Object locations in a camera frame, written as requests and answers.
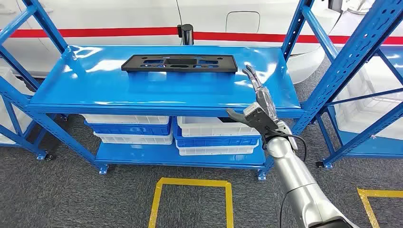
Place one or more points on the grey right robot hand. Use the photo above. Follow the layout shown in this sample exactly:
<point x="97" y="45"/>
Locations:
<point x="267" y="100"/>

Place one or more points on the black plastic frame part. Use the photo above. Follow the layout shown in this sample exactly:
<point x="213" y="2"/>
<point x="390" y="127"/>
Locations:
<point x="129" y="66"/>

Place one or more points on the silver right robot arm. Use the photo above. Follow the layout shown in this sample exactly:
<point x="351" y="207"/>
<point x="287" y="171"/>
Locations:
<point x="292" y="176"/>

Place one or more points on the black curved part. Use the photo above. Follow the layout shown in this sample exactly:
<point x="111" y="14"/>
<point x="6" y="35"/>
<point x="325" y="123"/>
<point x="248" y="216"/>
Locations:
<point x="228" y="120"/>

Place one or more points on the blue plastic crate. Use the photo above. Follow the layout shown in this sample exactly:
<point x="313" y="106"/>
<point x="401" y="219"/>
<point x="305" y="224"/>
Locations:
<point x="126" y="129"/>
<point x="217" y="141"/>

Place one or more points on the red barrier belt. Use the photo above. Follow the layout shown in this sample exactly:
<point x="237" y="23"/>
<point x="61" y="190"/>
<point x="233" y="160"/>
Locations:
<point x="252" y="37"/>
<point x="94" y="32"/>

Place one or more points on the chrome swivel chair base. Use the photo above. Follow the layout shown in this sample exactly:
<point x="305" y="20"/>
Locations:
<point x="359" y="6"/>

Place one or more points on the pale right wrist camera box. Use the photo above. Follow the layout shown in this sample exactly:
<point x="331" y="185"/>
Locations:
<point x="261" y="121"/>

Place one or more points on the black barrier stanchion post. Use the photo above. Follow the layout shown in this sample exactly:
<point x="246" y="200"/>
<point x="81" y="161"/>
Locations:
<point x="187" y="33"/>

